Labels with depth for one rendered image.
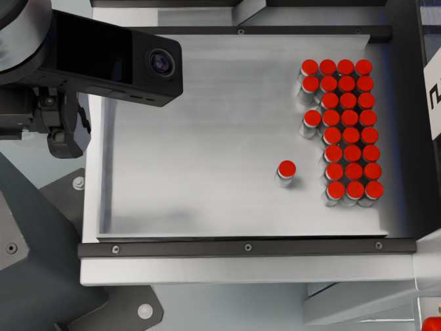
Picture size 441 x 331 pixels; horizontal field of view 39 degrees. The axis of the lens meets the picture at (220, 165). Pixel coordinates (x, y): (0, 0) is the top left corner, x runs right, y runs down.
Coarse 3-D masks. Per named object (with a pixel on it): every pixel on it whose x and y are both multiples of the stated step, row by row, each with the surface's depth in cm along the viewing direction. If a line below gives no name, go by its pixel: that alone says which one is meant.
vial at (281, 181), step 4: (276, 172) 75; (276, 176) 75; (280, 176) 74; (292, 176) 74; (276, 180) 76; (280, 180) 75; (284, 180) 74; (288, 180) 74; (276, 184) 77; (280, 184) 76; (284, 184) 76; (288, 184) 77
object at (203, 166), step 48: (192, 48) 82; (240, 48) 82; (288, 48) 83; (336, 48) 83; (192, 96) 81; (240, 96) 81; (288, 96) 81; (144, 144) 79; (192, 144) 79; (240, 144) 79; (288, 144) 79; (144, 192) 77; (192, 192) 77; (240, 192) 77; (288, 192) 77; (144, 240) 74; (192, 240) 75
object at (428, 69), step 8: (440, 48) 66; (440, 56) 66; (432, 64) 68; (440, 64) 66; (424, 72) 70; (432, 72) 68; (440, 72) 66; (432, 80) 68; (440, 80) 66; (440, 88) 66; (432, 96) 68; (440, 104) 66; (432, 112) 68; (440, 112) 66; (432, 120) 68; (440, 120) 66; (432, 128) 68; (440, 128) 66; (432, 136) 68
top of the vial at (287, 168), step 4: (288, 160) 74; (280, 164) 74; (284, 164) 74; (288, 164) 74; (292, 164) 74; (280, 168) 73; (284, 168) 73; (288, 168) 73; (292, 168) 73; (280, 172) 73; (284, 172) 73; (288, 172) 73; (292, 172) 73; (284, 176) 73; (288, 176) 73
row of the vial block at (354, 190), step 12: (348, 60) 78; (336, 72) 79; (348, 72) 77; (348, 84) 77; (348, 96) 76; (336, 108) 78; (348, 108) 76; (348, 120) 75; (348, 132) 75; (348, 144) 76; (348, 156) 74; (360, 156) 74; (348, 168) 74; (360, 168) 74; (348, 180) 74; (348, 192) 73; (360, 192) 73; (348, 204) 76
